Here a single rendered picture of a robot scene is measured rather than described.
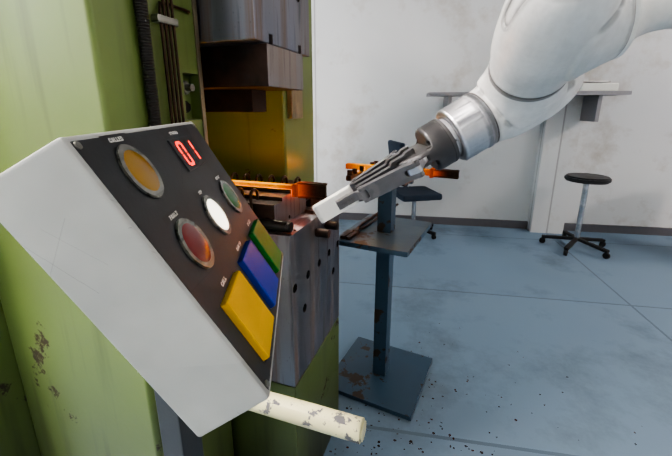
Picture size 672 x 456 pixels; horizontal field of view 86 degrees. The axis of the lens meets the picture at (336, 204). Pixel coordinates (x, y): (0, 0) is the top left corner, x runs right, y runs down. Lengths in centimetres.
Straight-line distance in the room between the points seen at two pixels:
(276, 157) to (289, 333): 61
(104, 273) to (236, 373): 14
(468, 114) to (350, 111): 340
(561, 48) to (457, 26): 355
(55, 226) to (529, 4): 47
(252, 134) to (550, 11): 107
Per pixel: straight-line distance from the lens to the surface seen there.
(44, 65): 86
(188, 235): 38
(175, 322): 35
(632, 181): 456
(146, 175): 38
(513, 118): 58
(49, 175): 34
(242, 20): 90
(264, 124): 132
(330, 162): 402
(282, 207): 98
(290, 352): 107
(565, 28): 46
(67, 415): 123
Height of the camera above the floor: 122
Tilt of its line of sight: 15 degrees down
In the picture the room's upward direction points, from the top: straight up
